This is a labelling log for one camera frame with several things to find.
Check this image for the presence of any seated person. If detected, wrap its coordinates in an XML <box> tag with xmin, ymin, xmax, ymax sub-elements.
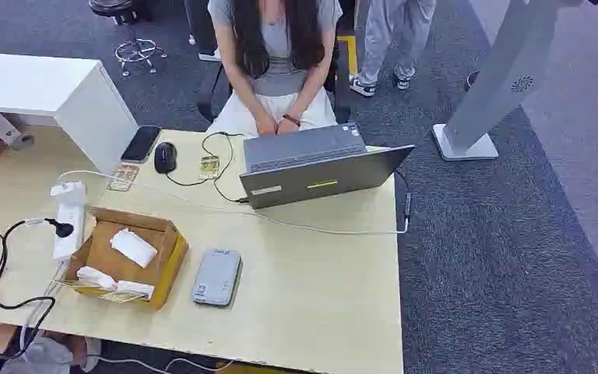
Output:
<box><xmin>206</xmin><ymin>0</ymin><xmax>344</xmax><ymax>139</ymax></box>

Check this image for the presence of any white floor stand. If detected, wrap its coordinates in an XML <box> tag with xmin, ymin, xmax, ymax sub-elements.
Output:
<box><xmin>431</xmin><ymin>0</ymin><xmax>589</xmax><ymax>163</ymax></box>

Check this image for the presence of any white cabinet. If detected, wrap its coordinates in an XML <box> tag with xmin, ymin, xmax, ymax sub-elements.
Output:
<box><xmin>0</xmin><ymin>51</ymin><xmax>141</xmax><ymax>176</ymax></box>

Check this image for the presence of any clear card sleeve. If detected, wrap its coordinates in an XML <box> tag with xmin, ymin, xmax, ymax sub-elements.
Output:
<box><xmin>106</xmin><ymin>164</ymin><xmax>141</xmax><ymax>193</ymax></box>

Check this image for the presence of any grey paper roll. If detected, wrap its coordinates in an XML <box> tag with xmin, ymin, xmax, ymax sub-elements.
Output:
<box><xmin>0</xmin><ymin>110</ymin><xmax>36</xmax><ymax>153</ymax></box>

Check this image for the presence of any yellow floor tape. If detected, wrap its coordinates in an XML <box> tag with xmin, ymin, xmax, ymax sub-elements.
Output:
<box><xmin>336</xmin><ymin>34</ymin><xmax>359</xmax><ymax>76</ymax></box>

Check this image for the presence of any white floor cable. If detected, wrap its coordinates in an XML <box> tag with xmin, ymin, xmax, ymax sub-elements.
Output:
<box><xmin>92</xmin><ymin>355</ymin><xmax>236</xmax><ymax>374</ymax></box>

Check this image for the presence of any person in dark trousers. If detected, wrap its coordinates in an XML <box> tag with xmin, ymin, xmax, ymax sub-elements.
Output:
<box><xmin>184</xmin><ymin>0</ymin><xmax>223</xmax><ymax>63</ymax></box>

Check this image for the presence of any thin black cable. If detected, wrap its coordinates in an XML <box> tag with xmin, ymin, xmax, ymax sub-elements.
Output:
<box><xmin>164</xmin><ymin>131</ymin><xmax>252</xmax><ymax>206</ymax></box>

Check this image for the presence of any wooden card box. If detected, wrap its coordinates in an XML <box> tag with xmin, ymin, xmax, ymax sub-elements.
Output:
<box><xmin>63</xmin><ymin>207</ymin><xmax>191</xmax><ymax>312</ymax></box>

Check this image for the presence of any grey laptop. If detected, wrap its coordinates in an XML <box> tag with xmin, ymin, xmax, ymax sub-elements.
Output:
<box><xmin>239</xmin><ymin>122</ymin><xmax>417</xmax><ymax>210</ymax></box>

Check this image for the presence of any stool with chrome base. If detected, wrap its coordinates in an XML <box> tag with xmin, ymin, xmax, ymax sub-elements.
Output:
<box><xmin>88</xmin><ymin>0</ymin><xmax>169</xmax><ymax>79</ymax></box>

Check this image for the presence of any white power strip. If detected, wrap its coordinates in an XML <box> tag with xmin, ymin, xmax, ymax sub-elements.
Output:
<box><xmin>49</xmin><ymin>180</ymin><xmax>88</xmax><ymax>263</ymax></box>

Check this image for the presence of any black smartphone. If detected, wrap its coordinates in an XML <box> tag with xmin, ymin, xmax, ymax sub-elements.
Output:
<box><xmin>120</xmin><ymin>125</ymin><xmax>163</xmax><ymax>165</ymax></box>

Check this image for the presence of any black power plug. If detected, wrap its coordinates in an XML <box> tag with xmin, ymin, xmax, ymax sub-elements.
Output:
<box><xmin>44</xmin><ymin>217</ymin><xmax>76</xmax><ymax>239</ymax></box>

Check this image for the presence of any black computer mouse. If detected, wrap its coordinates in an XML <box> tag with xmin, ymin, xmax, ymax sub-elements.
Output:
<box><xmin>153</xmin><ymin>142</ymin><xmax>179</xmax><ymax>175</ymax></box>

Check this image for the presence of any long white cable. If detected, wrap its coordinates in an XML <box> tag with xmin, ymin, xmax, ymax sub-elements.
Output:
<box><xmin>56</xmin><ymin>169</ymin><xmax>413</xmax><ymax>237</ymax></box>

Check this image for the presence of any person in grey trousers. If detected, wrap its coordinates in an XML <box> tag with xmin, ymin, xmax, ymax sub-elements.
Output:
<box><xmin>349</xmin><ymin>0</ymin><xmax>438</xmax><ymax>98</ymax></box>

